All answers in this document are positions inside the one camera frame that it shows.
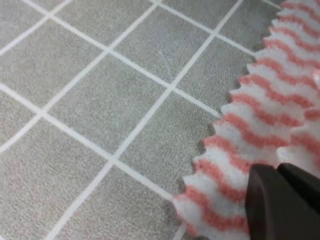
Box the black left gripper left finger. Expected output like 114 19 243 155
245 164 320 240

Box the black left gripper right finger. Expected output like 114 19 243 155
277 163 320 213

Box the pink white wavy striped towel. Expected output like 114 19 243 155
173 0 320 240

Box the grey checked tablecloth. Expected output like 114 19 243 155
0 0 281 240

